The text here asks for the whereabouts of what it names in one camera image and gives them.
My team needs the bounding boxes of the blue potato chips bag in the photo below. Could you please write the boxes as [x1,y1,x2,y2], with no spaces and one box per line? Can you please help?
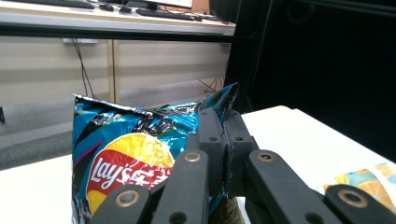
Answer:
[71,81,241,224]

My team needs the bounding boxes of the black stand legs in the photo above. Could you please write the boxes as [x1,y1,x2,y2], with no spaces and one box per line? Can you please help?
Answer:
[198,77,226,93]

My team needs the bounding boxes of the black keyboard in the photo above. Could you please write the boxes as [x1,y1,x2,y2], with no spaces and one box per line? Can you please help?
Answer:
[13,0,96,10]
[135,7,204,22]

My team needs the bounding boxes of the black cable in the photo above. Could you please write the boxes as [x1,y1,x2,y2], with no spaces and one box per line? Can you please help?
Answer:
[72,38,87,98]
[74,38,95,99]

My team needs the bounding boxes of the white office desk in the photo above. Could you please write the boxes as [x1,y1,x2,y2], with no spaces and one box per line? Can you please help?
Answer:
[0,0,237,42]

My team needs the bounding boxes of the lemon print bag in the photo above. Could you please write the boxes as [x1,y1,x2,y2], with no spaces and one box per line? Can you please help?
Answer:
[315,161,396,217]

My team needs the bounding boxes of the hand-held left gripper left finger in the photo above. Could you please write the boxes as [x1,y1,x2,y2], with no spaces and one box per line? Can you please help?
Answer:
[186,106,227,198]

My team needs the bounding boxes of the brown cardboard box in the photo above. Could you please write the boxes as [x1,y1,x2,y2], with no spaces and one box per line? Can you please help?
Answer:
[191,0,212,15]

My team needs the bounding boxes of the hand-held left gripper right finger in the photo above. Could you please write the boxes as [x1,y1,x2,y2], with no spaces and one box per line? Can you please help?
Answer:
[222,109,260,198]

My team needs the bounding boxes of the beige desk leg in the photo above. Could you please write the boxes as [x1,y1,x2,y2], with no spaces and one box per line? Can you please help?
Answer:
[106,39,121,105]

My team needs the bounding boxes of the white power strip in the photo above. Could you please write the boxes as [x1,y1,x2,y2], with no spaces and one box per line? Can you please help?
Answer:
[62,37,99,45]

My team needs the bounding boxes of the black curtain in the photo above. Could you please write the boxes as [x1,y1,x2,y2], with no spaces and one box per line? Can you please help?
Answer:
[208,0,396,164]

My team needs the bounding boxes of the computer monitor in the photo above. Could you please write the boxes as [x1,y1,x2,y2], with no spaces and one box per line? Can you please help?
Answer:
[125,0,194,11]

